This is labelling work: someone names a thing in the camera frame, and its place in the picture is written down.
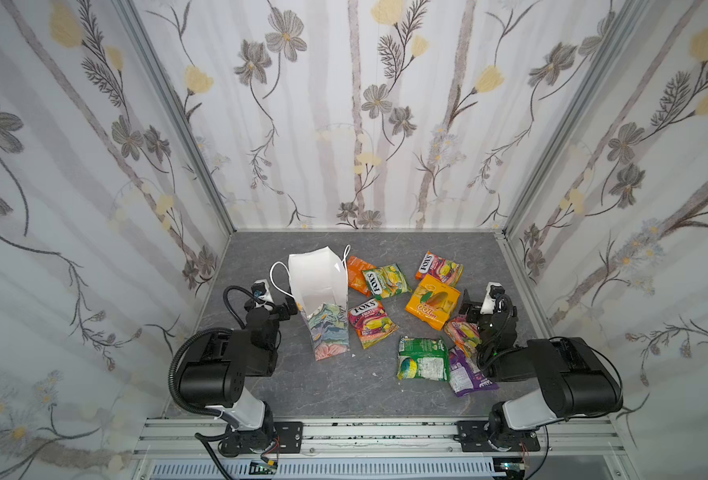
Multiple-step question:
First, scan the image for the floral white paper bag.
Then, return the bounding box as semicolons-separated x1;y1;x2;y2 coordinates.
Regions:
269;246;351;361

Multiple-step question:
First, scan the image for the purple Fox's berries bag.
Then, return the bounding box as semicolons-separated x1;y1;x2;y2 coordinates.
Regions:
449;347;499;397

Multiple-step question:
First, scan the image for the green Fox's tea candy bag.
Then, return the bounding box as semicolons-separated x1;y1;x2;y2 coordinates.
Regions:
397;337;450;382

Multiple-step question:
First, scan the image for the pink Fox's candy bag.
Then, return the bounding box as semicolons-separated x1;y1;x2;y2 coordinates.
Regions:
348;298;399;349

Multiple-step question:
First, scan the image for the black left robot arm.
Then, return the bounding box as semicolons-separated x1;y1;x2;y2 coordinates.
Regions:
168;300;298;460

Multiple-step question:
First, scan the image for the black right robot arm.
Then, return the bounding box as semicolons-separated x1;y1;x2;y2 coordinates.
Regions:
458;284;624;453

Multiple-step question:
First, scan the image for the red yellow Fox's candy bag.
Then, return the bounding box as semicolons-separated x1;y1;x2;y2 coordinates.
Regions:
443;316;481;359

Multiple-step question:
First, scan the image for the yellow mango Lot100 bag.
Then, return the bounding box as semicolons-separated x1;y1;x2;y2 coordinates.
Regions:
405;275;461;330

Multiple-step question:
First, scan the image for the green yellow Fox's candy bag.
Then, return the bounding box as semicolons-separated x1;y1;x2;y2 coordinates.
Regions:
363;263;413;300

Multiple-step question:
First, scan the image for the orange snack packet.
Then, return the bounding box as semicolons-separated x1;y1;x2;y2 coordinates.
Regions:
346;256;375;297

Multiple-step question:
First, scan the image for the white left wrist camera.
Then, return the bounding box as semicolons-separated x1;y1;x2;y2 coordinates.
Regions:
251;279;273;303

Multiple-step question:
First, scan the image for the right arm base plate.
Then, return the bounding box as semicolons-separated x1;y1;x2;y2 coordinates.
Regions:
454;420;541;453

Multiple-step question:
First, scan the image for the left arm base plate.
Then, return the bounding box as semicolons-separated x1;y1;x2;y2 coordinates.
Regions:
217;421;304;458

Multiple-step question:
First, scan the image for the aluminium front rail frame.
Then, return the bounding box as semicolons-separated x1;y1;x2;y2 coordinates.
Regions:
133;417;640;479

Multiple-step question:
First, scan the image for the white ribbed cable duct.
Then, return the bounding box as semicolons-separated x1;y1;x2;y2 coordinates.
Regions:
147;457;505;479

